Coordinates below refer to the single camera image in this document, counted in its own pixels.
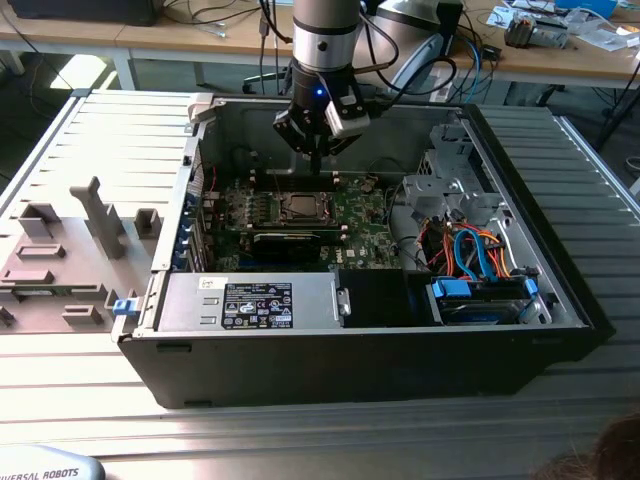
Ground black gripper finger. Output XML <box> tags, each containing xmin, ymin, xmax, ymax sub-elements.
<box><xmin>272</xmin><ymin>108</ymin><xmax>318</xmax><ymax>174</ymax></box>
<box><xmin>315</xmin><ymin>131</ymin><xmax>365</xmax><ymax>174</ymax></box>

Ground metal socket cover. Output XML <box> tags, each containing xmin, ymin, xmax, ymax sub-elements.
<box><xmin>278</xmin><ymin>191</ymin><xmax>332</xmax><ymax>224</ymax></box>

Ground CPU socket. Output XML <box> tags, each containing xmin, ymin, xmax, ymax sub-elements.
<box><xmin>272</xmin><ymin>189</ymin><xmax>335</xmax><ymax>226</ymax></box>

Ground CPU cooler with fins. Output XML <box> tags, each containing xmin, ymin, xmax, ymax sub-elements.
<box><xmin>503</xmin><ymin>13</ymin><xmax>540</xmax><ymax>50</ymax></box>

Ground green motherboard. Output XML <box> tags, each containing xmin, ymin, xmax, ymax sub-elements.
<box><xmin>199</xmin><ymin>172</ymin><xmax>405</xmax><ymax>274</ymax></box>

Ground black graphics card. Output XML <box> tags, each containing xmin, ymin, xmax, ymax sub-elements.
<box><xmin>249</xmin><ymin>227</ymin><xmax>337</xmax><ymax>265</ymax></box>

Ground white power adapter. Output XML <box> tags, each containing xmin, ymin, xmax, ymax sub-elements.
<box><xmin>430</xmin><ymin>78</ymin><xmax>454</xmax><ymax>104</ymax></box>

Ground metal drive cage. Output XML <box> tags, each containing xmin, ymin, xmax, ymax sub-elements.
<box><xmin>401</xmin><ymin>122</ymin><xmax>507</xmax><ymax>229</ymax></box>

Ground wooden desk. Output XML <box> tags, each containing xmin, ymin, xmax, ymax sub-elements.
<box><xmin>434</xmin><ymin>0</ymin><xmax>640</xmax><ymax>91</ymax></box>
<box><xmin>0</xmin><ymin>0</ymin><xmax>311</xmax><ymax>92</ymax></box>

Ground grey power supply unit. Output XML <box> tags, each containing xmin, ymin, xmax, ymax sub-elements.
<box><xmin>153</xmin><ymin>272</ymin><xmax>347</xmax><ymax>334</ymax></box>

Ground hard disk in blue carrier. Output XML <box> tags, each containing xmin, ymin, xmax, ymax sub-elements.
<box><xmin>427</xmin><ymin>276</ymin><xmax>542</xmax><ymax>327</ymax></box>

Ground black PC case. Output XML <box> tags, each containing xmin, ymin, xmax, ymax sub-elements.
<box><xmin>113</xmin><ymin>92</ymin><xmax>617</xmax><ymax>410</ymax></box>

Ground silver metal device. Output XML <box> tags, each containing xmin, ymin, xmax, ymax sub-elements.
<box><xmin>535</xmin><ymin>18</ymin><xmax>571</xmax><ymax>50</ymax></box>

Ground grey parts rack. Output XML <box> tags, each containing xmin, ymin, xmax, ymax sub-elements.
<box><xmin>0</xmin><ymin>174</ymin><xmax>166</xmax><ymax>336</ymax></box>

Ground black equipment box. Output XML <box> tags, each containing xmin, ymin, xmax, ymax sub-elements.
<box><xmin>8</xmin><ymin>0</ymin><xmax>157</xmax><ymax>27</ymax></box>

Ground black stand leg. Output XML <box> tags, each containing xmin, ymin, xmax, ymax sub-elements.
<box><xmin>596</xmin><ymin>62</ymin><xmax>640</xmax><ymax>147</ymax></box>

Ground blue cardboard box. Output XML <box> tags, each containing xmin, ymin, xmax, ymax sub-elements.
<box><xmin>555</xmin><ymin>0</ymin><xmax>619</xmax><ymax>19</ymax></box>

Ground clear plastic bag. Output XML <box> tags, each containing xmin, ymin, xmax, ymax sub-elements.
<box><xmin>574</xmin><ymin>19</ymin><xmax>640</xmax><ymax>54</ymax></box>

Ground pale blue teach pendant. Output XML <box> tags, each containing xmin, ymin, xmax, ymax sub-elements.
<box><xmin>0</xmin><ymin>443</ymin><xmax>107</xmax><ymax>480</ymax></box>

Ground brown-haired person's head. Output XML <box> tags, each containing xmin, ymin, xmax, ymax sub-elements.
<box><xmin>529</xmin><ymin>409</ymin><xmax>640</xmax><ymax>480</ymax></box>

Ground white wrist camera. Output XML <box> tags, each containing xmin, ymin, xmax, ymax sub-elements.
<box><xmin>323</xmin><ymin>79</ymin><xmax>372</xmax><ymax>140</ymax></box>

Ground thin black fan wire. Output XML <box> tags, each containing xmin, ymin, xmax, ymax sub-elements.
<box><xmin>367</xmin><ymin>156</ymin><xmax>407</xmax><ymax>201</ymax></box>

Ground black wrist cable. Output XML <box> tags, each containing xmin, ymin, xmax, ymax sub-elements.
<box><xmin>368</xmin><ymin>54</ymin><xmax>459</xmax><ymax>110</ymax></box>

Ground red yellow power wires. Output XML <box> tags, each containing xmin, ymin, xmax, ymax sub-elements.
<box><xmin>419</xmin><ymin>219</ymin><xmax>456</xmax><ymax>277</ymax></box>

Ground blue wire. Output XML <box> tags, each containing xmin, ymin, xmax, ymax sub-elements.
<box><xmin>452</xmin><ymin>223</ymin><xmax>494</xmax><ymax>287</ymax></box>

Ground orange wire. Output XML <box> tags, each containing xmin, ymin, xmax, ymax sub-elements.
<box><xmin>472</xmin><ymin>227</ymin><xmax>514</xmax><ymax>280</ymax></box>

